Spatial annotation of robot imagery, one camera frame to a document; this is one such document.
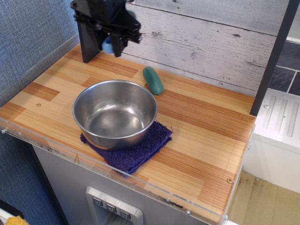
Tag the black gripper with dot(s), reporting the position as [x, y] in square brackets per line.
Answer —
[98, 18]

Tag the blue and grey spoon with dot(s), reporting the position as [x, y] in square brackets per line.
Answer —
[107, 46]

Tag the stainless steel bowl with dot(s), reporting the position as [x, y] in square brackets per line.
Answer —
[115, 114]

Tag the green oblong toy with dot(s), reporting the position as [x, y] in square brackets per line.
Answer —
[153, 80]

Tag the purple folded cloth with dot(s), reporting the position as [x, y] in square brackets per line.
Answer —
[129, 160]

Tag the silver dispenser panel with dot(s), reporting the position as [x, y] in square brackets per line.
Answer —
[108, 210]

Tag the white ridged appliance top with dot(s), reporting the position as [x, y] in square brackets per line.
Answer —
[278, 120]

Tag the yellow and black object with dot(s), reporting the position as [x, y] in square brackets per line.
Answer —
[8, 219]

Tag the clear acrylic edge guard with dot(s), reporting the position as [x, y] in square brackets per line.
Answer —
[180, 174]

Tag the dark grey right post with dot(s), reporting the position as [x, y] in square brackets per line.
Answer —
[275, 54]

